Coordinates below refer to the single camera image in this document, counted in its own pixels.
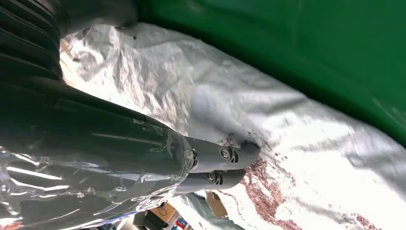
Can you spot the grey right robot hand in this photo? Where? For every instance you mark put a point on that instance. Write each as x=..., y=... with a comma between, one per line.
x=95, y=143

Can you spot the green conveyor belt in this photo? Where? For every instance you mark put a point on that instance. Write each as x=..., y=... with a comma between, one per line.
x=285, y=38

